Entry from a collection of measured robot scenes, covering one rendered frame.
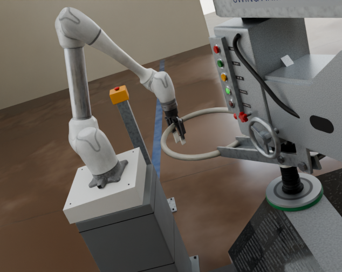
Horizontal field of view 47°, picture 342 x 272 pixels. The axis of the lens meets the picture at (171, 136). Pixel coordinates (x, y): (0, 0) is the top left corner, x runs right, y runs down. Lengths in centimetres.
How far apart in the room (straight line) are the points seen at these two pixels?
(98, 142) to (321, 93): 119
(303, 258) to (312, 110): 53
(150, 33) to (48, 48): 201
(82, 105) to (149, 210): 65
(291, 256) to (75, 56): 136
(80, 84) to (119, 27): 575
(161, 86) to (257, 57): 94
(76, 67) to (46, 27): 603
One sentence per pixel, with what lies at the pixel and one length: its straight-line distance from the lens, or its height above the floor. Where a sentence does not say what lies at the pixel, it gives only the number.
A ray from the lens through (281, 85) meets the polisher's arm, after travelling 120.
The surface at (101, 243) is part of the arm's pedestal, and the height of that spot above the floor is 64.
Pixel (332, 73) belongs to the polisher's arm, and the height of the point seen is 146.
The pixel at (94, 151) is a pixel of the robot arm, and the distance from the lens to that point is 196.
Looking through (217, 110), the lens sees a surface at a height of 96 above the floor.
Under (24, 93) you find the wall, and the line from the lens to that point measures 862.
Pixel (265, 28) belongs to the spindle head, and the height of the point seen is 154.
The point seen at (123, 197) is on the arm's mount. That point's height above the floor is 87.
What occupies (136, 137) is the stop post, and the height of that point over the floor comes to 70.
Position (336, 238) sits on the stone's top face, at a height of 85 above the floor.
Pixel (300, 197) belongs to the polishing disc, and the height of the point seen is 88.
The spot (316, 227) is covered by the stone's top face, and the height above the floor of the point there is 85.
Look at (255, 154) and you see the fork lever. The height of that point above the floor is 103.
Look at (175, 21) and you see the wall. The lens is 774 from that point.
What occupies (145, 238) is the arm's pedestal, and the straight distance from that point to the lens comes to 208.
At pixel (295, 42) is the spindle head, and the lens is 134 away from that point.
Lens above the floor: 184
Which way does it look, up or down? 24 degrees down
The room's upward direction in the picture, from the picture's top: 19 degrees counter-clockwise
